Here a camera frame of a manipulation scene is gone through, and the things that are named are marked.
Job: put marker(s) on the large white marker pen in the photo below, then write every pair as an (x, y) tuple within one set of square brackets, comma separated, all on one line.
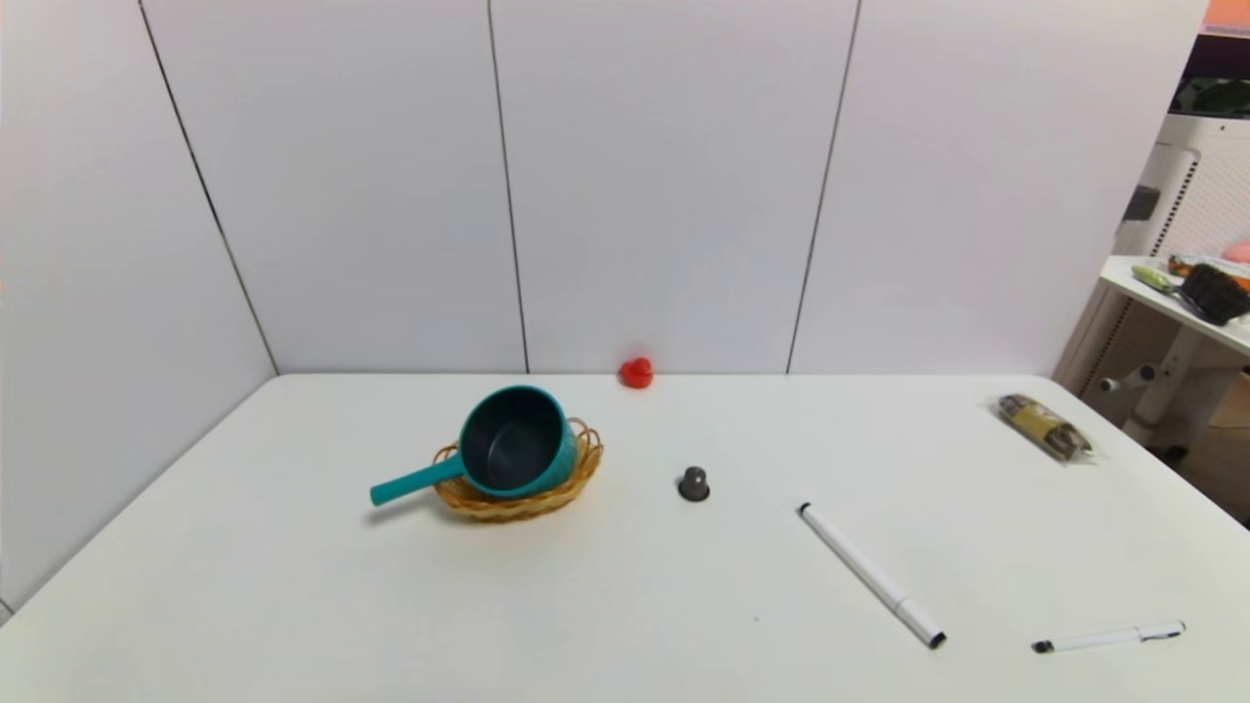
[(869, 574)]

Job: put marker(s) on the wrapped brown snack bar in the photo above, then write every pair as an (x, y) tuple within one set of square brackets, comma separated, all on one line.
[(1043, 427)]

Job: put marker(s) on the small white pen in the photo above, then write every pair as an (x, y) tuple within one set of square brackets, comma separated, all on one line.
[(1104, 640)]

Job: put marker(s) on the orange packet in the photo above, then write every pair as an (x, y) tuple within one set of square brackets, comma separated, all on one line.
[(1180, 265)]

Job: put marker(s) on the pink object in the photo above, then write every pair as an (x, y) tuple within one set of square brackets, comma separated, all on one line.
[(1238, 251)]

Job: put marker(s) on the white side table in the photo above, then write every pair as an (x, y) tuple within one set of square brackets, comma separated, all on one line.
[(1187, 366)]

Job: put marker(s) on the red toy pepper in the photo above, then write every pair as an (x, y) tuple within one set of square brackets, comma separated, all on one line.
[(636, 374)]

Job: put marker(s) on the grey coffee capsule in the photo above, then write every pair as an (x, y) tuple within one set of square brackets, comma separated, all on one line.
[(693, 485)]

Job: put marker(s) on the yellow wicker basket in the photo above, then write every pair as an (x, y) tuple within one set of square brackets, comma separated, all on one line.
[(518, 509)]

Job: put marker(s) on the black brush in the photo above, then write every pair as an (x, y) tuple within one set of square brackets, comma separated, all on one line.
[(1216, 293)]

